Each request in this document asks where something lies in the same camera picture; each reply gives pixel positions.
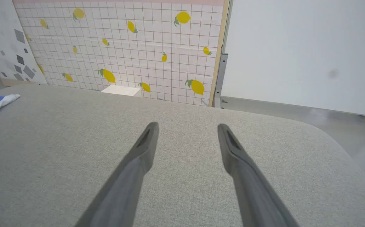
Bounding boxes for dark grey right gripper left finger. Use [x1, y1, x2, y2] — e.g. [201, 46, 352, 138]
[75, 122, 160, 227]

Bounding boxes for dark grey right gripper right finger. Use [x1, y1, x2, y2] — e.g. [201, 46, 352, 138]
[217, 123, 300, 227]

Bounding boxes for small white box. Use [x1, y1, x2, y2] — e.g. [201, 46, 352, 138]
[101, 85, 141, 97]

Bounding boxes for lemon print tiled panel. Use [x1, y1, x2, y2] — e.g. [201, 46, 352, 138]
[12, 0, 230, 107]

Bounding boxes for plain white panel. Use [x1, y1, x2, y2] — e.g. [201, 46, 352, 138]
[221, 0, 365, 118]

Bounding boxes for grey terrazzo pattern panel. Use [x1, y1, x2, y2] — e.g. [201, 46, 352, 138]
[0, 0, 48, 85]

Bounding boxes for grey metal bracket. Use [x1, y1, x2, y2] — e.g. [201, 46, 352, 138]
[214, 54, 228, 108]

